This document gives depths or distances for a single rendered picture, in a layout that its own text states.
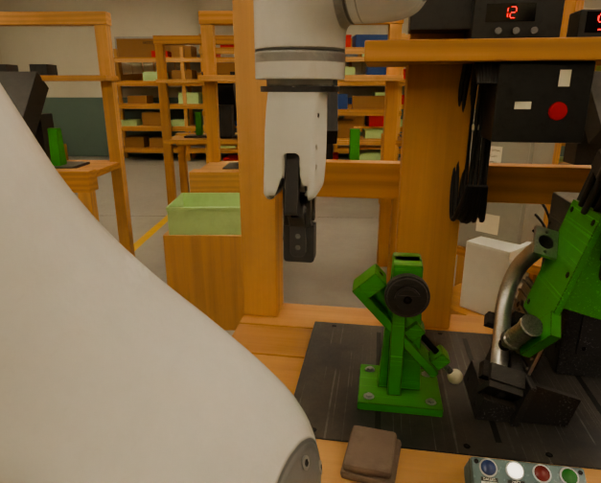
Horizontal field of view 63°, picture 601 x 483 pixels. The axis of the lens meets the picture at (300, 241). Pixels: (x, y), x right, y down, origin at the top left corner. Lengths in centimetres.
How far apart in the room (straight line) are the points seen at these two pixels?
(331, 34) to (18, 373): 36
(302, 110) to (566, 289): 57
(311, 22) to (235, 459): 34
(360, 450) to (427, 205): 60
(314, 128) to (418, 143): 72
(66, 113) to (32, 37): 160
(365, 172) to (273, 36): 82
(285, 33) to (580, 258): 59
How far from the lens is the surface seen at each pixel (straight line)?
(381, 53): 102
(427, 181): 116
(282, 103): 44
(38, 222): 18
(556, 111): 108
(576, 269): 86
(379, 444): 82
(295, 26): 45
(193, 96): 1038
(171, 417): 21
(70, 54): 1194
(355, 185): 125
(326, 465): 83
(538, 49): 106
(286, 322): 127
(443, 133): 115
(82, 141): 1196
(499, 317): 99
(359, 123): 1020
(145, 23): 1138
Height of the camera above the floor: 145
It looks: 18 degrees down
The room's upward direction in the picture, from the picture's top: straight up
